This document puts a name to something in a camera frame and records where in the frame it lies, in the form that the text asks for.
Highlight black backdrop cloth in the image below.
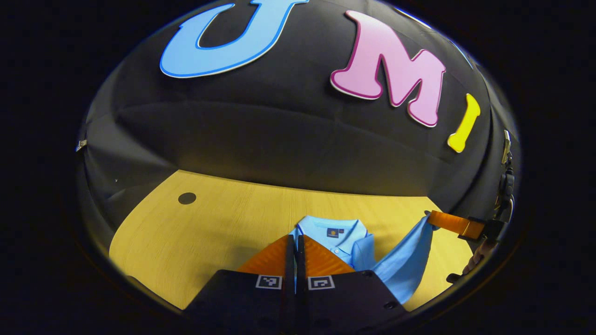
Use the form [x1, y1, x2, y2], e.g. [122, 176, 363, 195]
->
[77, 0, 520, 242]

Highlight light blue T-shirt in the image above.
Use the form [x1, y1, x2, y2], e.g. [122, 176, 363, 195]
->
[290, 214, 440, 305]

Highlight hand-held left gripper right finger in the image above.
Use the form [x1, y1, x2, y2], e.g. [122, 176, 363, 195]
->
[298, 235, 410, 334]

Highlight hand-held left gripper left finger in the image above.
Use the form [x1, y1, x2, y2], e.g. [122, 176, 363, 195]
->
[184, 234, 296, 335]

